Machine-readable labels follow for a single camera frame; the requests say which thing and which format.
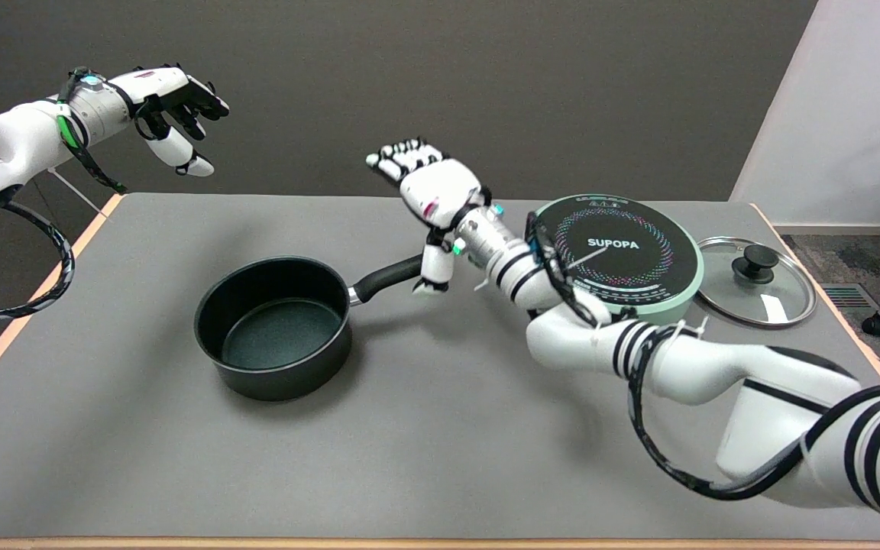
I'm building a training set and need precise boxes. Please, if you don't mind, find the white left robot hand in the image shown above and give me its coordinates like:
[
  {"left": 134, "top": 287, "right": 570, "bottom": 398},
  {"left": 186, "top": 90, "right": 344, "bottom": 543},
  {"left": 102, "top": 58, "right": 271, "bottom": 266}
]
[{"left": 115, "top": 63, "right": 230, "bottom": 178}]

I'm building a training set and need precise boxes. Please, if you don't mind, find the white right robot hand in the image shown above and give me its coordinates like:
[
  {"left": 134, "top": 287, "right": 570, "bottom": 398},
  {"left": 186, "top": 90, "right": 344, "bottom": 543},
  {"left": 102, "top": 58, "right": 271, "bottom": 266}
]
[{"left": 366, "top": 138, "right": 491, "bottom": 295}]

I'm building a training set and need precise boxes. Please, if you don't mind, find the black saucepan with handle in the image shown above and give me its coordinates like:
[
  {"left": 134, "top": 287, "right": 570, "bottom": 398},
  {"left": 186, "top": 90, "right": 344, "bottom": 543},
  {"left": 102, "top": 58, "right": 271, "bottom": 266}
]
[{"left": 194, "top": 254, "right": 425, "bottom": 403}]

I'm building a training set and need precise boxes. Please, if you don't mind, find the glass pot lid black knob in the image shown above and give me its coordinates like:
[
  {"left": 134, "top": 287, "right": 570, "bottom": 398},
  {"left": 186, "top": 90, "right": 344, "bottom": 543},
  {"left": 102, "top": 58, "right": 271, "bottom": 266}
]
[{"left": 696, "top": 236, "right": 817, "bottom": 329}]

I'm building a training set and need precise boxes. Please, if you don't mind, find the mint green induction cooker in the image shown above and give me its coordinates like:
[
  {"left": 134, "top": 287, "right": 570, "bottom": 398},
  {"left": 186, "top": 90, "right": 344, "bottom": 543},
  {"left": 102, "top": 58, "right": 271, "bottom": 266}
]
[{"left": 530, "top": 193, "right": 705, "bottom": 323}]

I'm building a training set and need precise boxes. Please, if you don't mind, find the floor vent grille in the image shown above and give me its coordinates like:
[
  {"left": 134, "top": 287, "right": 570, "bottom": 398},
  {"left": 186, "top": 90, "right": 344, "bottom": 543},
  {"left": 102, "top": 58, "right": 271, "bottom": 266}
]
[{"left": 822, "top": 284, "right": 880, "bottom": 310}]

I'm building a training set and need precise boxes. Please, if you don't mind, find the green black wrist cable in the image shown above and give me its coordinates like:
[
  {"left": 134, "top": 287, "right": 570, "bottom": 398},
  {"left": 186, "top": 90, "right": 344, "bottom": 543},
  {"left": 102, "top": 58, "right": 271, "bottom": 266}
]
[{"left": 57, "top": 67, "right": 129, "bottom": 195}]

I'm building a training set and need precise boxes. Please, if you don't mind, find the black braided cable loop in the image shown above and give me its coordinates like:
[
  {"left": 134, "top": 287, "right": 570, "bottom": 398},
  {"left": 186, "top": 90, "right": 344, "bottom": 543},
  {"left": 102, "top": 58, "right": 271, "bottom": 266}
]
[{"left": 0, "top": 200, "right": 76, "bottom": 322}]

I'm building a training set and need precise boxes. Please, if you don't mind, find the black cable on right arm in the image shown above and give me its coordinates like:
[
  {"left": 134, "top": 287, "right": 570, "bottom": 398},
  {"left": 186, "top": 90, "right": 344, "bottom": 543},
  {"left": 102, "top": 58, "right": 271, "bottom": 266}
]
[{"left": 524, "top": 212, "right": 880, "bottom": 501}]

